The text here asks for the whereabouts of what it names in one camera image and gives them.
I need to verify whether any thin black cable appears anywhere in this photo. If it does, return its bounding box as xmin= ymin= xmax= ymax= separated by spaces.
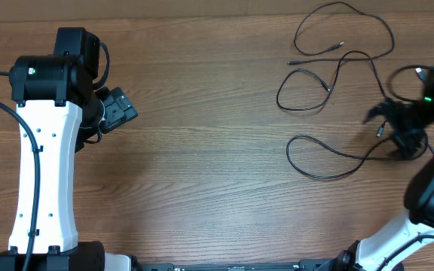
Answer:
xmin=286 ymin=1 xmax=396 ymax=66

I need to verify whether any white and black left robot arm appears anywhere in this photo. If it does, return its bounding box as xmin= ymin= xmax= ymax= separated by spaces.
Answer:
xmin=0 ymin=27 xmax=139 ymax=270

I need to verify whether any long black USB-C cable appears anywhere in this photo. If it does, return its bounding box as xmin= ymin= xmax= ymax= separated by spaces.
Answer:
xmin=286 ymin=120 xmax=434 ymax=180

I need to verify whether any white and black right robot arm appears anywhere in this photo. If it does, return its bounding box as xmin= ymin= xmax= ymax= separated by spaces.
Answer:
xmin=319 ymin=67 xmax=434 ymax=270

